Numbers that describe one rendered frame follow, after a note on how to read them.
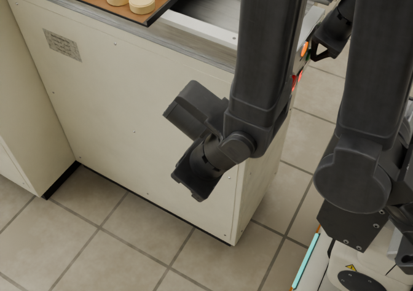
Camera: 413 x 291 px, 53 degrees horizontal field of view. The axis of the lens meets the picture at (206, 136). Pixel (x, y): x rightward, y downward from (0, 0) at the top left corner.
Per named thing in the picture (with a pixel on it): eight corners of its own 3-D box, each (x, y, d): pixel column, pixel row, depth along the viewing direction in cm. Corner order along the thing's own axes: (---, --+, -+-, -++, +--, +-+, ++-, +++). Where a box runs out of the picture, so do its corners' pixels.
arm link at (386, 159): (430, 211, 41) (440, 172, 44) (369, 141, 39) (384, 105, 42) (355, 220, 49) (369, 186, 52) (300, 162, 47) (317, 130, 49)
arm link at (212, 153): (247, 164, 53) (266, 134, 56) (206, 130, 53) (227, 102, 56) (224, 179, 59) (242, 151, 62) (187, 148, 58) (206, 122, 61)
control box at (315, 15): (259, 114, 91) (266, 66, 80) (300, 52, 104) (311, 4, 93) (274, 120, 90) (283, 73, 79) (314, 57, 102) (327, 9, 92)
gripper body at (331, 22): (309, 40, 85) (327, 15, 79) (327, 15, 91) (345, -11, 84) (335, 58, 85) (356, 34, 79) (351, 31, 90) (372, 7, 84)
